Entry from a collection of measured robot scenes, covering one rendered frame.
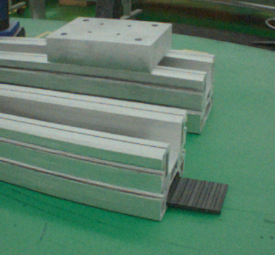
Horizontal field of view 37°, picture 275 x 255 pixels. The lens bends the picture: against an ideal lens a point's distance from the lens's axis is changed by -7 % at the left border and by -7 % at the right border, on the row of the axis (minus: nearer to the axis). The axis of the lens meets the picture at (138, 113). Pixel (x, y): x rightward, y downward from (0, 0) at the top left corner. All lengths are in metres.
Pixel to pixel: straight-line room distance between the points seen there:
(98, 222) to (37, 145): 0.10
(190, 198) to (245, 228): 0.07
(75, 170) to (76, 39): 0.22
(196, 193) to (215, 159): 0.09
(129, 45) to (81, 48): 0.07
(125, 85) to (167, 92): 0.06
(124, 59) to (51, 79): 0.13
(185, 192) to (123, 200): 0.07
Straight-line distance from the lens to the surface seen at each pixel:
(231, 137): 0.61
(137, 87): 0.60
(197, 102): 0.59
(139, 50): 0.58
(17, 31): 0.96
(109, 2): 0.82
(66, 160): 0.46
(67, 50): 0.62
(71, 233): 0.45
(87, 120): 0.51
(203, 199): 0.48
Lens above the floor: 1.09
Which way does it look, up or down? 28 degrees down
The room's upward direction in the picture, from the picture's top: 1 degrees counter-clockwise
